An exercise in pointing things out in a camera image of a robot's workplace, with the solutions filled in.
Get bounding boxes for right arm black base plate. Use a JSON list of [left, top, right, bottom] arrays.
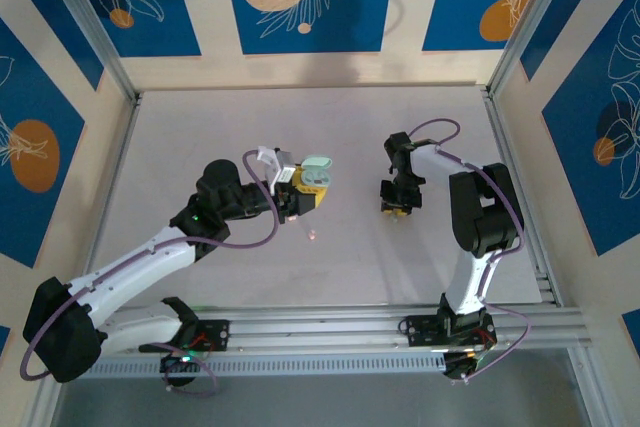
[[401, 313, 497, 349]]

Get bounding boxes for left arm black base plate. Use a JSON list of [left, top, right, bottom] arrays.
[[188, 319, 232, 354]]

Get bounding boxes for aluminium table side rail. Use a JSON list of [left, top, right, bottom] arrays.
[[79, 94, 144, 278], [480, 88, 565, 307]]

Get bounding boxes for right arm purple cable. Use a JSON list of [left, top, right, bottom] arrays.
[[407, 118, 532, 383]]

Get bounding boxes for black base controller box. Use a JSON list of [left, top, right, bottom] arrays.
[[442, 351, 481, 381], [159, 354, 199, 388]]

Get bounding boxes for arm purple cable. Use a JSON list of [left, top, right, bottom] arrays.
[[407, 118, 532, 383], [19, 149, 281, 397]]

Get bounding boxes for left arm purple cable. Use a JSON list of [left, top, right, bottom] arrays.
[[19, 149, 281, 397]]

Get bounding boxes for aluminium frame post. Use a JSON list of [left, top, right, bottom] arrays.
[[34, 0, 144, 106], [485, 0, 589, 98]]

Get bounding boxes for mint green earbud charging case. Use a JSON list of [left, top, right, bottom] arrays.
[[299, 155, 334, 189]]

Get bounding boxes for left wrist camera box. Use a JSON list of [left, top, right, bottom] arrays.
[[257, 146, 296, 194]]

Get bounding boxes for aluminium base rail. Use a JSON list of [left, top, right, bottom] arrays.
[[99, 302, 587, 354]]

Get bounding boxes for grey slotted cable duct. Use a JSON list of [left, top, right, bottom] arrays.
[[89, 351, 450, 379]]

